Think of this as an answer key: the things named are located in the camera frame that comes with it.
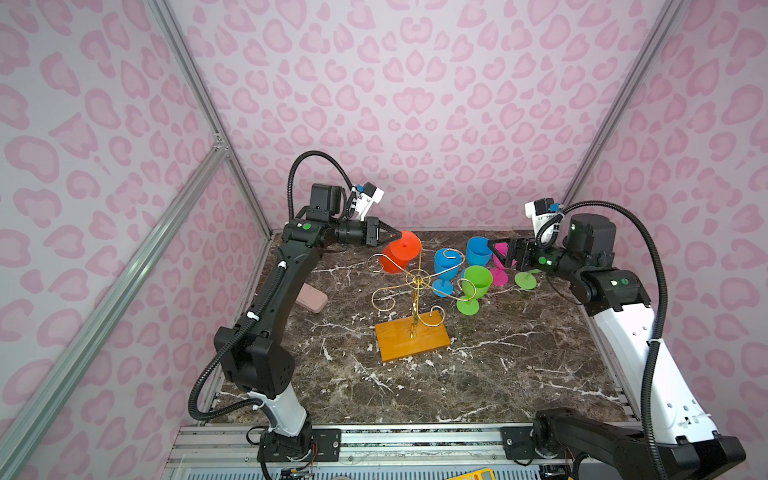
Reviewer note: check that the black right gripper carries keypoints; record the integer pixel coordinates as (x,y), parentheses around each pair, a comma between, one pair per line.
(525,245)

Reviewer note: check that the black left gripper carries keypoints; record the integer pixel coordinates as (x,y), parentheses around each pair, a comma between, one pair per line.
(370,227)

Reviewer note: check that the magenta wine glass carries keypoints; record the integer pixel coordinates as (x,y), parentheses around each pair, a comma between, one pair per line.
(499,272)

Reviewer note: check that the red wine glass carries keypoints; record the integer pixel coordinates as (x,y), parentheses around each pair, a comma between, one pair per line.
(398,254)

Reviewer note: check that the green wine glass front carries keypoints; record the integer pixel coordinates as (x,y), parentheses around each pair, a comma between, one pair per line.
(527,280)

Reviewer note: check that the green wine glass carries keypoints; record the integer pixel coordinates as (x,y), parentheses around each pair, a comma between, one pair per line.
(475,284)
(527,280)

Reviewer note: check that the blue wine glass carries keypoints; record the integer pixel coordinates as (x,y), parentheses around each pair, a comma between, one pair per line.
(447,265)
(478,252)

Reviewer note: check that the green wine glass back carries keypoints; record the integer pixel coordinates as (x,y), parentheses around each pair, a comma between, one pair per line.
(475,284)

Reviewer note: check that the blue wine glass front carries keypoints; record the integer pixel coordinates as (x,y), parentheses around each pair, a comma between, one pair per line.
(447,265)

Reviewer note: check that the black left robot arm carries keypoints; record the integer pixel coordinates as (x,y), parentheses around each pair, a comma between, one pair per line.
(250,353)

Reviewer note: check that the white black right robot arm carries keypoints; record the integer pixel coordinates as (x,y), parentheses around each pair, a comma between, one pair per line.
(678,439)

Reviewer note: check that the pink rectangular case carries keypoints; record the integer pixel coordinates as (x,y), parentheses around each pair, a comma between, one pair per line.
(312,299)

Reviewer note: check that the yellow plastic object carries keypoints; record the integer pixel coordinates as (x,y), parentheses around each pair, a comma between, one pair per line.
(481,474)

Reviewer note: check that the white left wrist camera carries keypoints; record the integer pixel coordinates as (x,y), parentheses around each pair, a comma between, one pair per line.
(363,198)

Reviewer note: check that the gold wire glass rack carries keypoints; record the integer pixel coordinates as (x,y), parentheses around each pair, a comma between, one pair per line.
(422,330)

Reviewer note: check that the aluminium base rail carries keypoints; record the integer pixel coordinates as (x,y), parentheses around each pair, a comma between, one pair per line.
(405,451)

